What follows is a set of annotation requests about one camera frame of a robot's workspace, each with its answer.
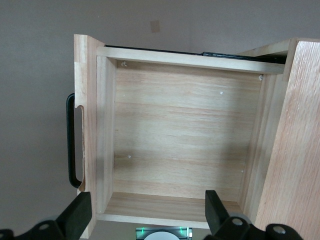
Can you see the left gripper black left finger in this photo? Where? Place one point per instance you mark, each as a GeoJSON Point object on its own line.
{"type": "Point", "coordinates": [70, 220]}

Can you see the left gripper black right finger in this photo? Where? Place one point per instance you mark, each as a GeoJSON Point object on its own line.
{"type": "Point", "coordinates": [220, 217]}

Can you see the light wooden drawer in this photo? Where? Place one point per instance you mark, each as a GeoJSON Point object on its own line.
{"type": "Point", "coordinates": [187, 125]}

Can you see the wooden drawer cabinet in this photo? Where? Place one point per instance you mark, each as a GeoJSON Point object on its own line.
{"type": "Point", "coordinates": [300, 150]}

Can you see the small beige tape patch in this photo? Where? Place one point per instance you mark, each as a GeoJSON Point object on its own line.
{"type": "Point", "coordinates": [155, 26]}

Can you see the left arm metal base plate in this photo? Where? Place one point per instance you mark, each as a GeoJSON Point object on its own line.
{"type": "Point", "coordinates": [186, 231]}

